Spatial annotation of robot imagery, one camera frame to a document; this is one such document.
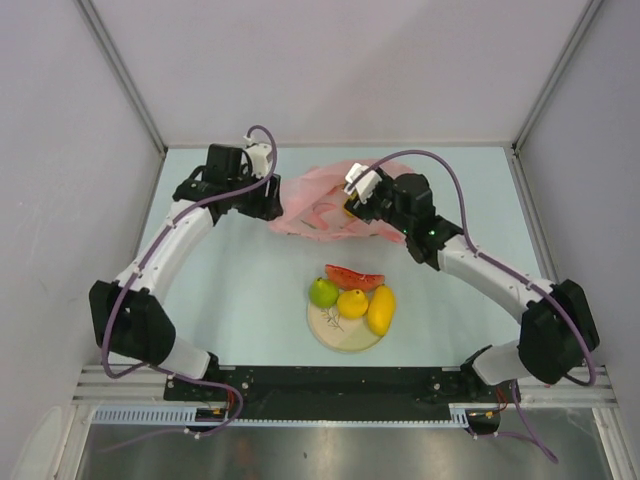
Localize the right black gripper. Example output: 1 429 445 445
345 174 413 235

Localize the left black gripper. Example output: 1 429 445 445
227 166 283 222

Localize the pink plastic bag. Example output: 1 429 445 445
268 160 405 244

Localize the red watermelon slice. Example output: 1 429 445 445
325 264 386 292

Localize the green fake pear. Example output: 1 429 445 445
308 277 340 309

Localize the yellow fake mango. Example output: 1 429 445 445
367 285 396 337

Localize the yellow fake lemon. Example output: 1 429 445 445
336 289 369 320

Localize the round cream plate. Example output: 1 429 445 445
307 302 383 354

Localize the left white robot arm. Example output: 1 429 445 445
89 139 283 400

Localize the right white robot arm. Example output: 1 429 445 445
345 163 600 401

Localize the yellow fake fruit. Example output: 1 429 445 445
343 198 358 217

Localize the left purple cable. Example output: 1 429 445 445
101 124 279 454

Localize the purple cable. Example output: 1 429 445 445
344 149 599 466
101 124 279 454

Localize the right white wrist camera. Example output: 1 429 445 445
344 163 382 204

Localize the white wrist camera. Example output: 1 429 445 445
244 136 272 179
344 163 382 204

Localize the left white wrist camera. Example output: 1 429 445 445
244 136 272 179

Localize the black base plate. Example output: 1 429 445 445
163 366 514 433

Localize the white slotted cable duct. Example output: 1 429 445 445
93 405 469 429

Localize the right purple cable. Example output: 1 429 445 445
344 149 599 466

